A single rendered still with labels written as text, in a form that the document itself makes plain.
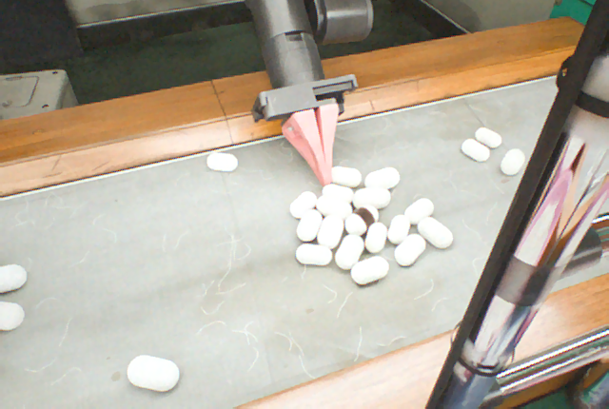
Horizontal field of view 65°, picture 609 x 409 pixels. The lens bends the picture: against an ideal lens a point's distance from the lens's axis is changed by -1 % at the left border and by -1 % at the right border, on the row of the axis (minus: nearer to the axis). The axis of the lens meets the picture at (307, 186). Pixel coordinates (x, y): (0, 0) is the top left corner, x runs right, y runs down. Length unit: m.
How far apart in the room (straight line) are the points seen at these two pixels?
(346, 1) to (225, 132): 0.20
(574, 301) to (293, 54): 0.33
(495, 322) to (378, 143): 0.40
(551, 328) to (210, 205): 0.32
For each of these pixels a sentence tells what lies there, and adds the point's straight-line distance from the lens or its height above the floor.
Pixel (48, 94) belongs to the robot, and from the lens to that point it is 1.30.
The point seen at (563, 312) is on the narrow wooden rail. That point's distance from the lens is 0.43.
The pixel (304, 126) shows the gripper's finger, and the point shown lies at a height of 0.81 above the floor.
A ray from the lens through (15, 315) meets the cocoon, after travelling 0.46.
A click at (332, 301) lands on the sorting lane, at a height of 0.74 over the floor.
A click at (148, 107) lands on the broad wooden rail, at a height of 0.76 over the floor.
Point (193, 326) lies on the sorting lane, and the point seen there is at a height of 0.74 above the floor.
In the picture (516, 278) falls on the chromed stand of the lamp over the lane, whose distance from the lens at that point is 0.17.
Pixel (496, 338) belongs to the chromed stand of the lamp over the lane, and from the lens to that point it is 0.20.
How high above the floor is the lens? 1.09
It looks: 44 degrees down
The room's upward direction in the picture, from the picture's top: straight up
